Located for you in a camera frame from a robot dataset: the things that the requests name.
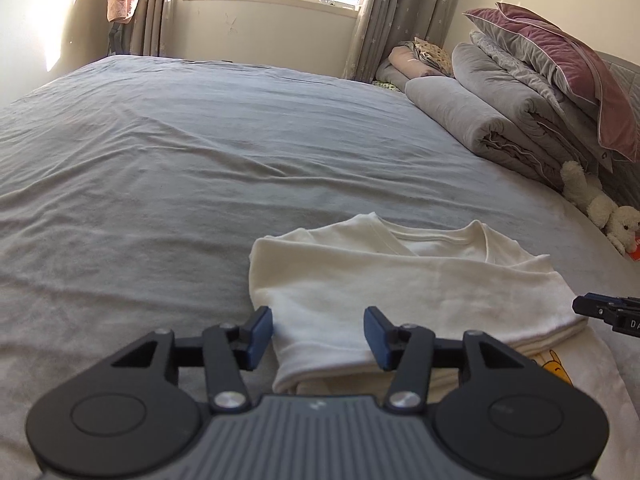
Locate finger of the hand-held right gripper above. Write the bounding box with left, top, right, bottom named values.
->
left=572, top=294, right=622, bottom=329

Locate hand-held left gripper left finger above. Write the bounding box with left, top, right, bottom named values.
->
left=109, top=306, right=274, bottom=414

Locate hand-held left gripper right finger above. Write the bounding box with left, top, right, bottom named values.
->
left=363, top=305, right=529, bottom=414

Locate cream sweatshirt with orange print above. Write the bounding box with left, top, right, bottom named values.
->
left=295, top=321, right=640, bottom=480

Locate cream long-sleeved shirt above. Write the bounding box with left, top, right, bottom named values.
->
left=248, top=212, right=589, bottom=395

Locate cream plush toy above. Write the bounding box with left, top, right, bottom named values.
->
left=559, top=160, right=640, bottom=257

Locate grey quilted headboard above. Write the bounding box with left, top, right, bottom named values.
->
left=595, top=50, right=640, bottom=211

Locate pink and grey pillow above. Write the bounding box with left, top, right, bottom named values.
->
left=463, top=7, right=616, bottom=173
left=495, top=2, right=640, bottom=163

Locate grey lace blanket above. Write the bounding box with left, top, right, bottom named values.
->
left=469, top=30, right=561, bottom=101

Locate folded pink garment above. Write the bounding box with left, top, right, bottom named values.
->
left=389, top=45, right=453, bottom=79

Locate folded floral cloth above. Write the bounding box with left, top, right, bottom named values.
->
left=412, top=36, right=455, bottom=73

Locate grey starred curtain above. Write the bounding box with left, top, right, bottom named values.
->
left=342, top=0, right=471, bottom=83
left=125, top=0, right=176, bottom=58

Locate dark hanging bag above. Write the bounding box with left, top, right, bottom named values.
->
left=106, top=22, right=132, bottom=57

